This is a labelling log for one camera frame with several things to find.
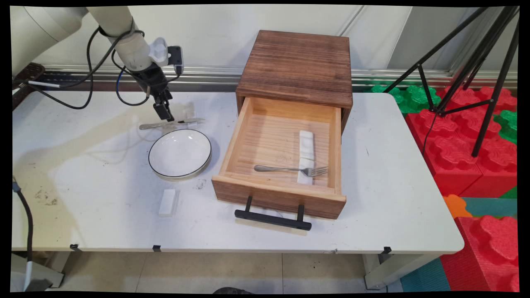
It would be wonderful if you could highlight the thick black cable metal connector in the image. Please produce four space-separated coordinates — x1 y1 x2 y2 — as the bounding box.
12 178 34 290

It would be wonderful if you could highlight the teal foam mat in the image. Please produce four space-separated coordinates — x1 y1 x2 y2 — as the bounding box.
462 197 518 218

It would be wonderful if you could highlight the black tripod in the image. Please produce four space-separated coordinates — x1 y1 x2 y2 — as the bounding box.
383 6 520 158

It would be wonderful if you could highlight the large red foam block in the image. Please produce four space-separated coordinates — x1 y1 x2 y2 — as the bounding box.
405 86 518 197

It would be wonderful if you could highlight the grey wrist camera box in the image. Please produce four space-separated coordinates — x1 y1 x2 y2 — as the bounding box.
167 46 184 75

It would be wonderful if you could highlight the white table leg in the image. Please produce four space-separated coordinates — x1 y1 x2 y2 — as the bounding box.
362 253 439 290
12 252 71 290

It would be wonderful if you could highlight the white plate black rim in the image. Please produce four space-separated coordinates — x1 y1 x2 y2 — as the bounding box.
148 129 212 181

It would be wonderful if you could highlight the black drawer handle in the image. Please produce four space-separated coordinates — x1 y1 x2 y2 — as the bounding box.
234 195 312 231

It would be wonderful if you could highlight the silver table knife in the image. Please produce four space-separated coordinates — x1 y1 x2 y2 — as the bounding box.
139 118 206 130

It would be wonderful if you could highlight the thin black cable white sleeve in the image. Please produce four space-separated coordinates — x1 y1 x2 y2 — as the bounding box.
27 27 145 110

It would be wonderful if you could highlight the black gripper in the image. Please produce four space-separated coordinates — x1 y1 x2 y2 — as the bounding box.
132 64 175 122

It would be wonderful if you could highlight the dark wooden cabinet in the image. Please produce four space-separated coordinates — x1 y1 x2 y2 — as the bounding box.
235 30 353 133

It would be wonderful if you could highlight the silver fork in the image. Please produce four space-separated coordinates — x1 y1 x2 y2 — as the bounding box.
253 165 329 178

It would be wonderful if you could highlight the orange foam piece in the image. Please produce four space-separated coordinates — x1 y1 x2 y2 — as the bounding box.
443 194 473 219

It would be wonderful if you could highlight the teal foam block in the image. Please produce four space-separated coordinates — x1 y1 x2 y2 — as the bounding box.
400 257 451 292

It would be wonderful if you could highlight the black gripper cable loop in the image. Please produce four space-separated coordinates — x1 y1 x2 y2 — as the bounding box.
111 50 183 107

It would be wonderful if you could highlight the white ribbed camera mount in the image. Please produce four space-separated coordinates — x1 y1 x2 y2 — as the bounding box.
149 37 170 67

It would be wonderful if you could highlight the light wooden drawer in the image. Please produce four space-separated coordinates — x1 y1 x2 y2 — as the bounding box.
211 97 347 220

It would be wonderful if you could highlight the aluminium wall rail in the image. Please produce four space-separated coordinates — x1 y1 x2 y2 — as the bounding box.
41 64 518 92

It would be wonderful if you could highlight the white cutlery rest block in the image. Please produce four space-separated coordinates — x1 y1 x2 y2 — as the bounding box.
296 158 314 185
299 130 315 161
159 189 178 217

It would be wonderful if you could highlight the small green foam block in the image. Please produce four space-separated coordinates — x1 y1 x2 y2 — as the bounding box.
494 110 518 144

